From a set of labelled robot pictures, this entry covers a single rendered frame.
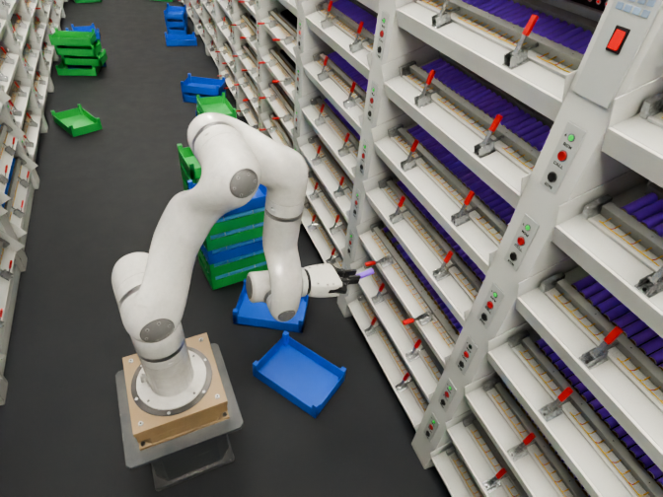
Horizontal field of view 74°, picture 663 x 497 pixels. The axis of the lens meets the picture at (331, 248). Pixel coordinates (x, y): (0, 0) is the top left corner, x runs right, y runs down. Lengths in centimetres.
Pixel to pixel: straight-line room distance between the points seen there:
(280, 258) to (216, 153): 35
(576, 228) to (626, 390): 29
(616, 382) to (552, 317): 16
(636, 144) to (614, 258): 19
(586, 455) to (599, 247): 43
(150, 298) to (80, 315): 119
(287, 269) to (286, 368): 79
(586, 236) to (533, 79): 30
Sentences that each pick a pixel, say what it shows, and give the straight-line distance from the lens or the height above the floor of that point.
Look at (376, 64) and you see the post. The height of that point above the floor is 109.
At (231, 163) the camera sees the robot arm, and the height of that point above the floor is 111.
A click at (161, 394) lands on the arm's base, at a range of 135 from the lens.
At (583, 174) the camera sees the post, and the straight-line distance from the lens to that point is 86.
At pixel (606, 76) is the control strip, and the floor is 132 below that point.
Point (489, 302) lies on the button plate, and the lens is 108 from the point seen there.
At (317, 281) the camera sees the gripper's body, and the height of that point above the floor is 64.
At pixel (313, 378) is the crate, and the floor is 0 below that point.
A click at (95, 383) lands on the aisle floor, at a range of 192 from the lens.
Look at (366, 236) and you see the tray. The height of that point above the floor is 49.
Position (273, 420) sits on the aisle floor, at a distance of 172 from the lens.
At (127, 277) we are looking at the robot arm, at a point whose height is 80.
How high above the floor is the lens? 152
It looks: 41 degrees down
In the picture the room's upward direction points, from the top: 7 degrees clockwise
